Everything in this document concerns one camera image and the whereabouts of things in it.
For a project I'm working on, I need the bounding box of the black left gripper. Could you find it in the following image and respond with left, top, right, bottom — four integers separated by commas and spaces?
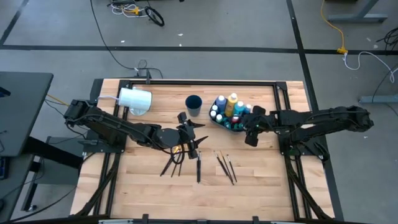
176, 111, 210, 160

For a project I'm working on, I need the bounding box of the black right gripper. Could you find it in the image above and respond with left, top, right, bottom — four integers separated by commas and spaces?
241, 105, 269, 148

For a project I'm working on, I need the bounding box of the large turquoise paint bottle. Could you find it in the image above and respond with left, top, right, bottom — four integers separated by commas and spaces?
233, 100, 246, 116

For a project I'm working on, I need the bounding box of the large yellow paint bottle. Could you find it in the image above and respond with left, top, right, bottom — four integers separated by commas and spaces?
224, 92, 239, 118

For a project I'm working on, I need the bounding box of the small green paint bottle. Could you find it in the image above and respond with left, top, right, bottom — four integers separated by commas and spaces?
215, 114, 233, 129

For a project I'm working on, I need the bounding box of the large periwinkle paint bottle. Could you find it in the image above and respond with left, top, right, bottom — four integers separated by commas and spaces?
215, 95, 228, 115

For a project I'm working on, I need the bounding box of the brown-tipped paintbrushes group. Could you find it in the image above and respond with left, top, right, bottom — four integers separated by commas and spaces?
213, 151, 234, 186

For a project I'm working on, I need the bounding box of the thin black paintbrush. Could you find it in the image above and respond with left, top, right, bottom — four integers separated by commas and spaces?
226, 154, 238, 184
220, 150, 234, 184

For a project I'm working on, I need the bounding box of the teal plastic caddy bin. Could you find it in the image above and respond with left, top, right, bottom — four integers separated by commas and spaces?
208, 98, 253, 133

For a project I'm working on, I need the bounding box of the dark slate plastic cup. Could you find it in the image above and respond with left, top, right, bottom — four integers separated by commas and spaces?
185, 94, 203, 118

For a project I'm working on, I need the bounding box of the white spot lamp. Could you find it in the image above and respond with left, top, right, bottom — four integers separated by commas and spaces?
117, 86, 154, 116

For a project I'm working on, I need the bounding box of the grey desk foot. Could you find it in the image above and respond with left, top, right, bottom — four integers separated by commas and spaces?
326, 0, 389, 23
358, 95, 398, 105

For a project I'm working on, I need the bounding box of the black desk base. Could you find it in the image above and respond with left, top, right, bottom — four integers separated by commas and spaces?
20, 136, 85, 213

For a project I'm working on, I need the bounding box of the black desk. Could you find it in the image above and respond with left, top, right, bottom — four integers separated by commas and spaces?
0, 71, 54, 158

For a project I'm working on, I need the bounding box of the black coiled cable ring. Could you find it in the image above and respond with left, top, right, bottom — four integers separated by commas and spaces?
144, 6, 165, 27

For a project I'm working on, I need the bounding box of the yellow cable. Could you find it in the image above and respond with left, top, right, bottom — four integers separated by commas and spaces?
320, 0, 348, 54

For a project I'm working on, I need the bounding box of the long black cable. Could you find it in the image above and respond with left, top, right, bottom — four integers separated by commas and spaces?
89, 0, 164, 80

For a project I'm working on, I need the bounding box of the white cable bundle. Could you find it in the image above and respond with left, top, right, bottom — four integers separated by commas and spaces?
110, 2, 147, 19

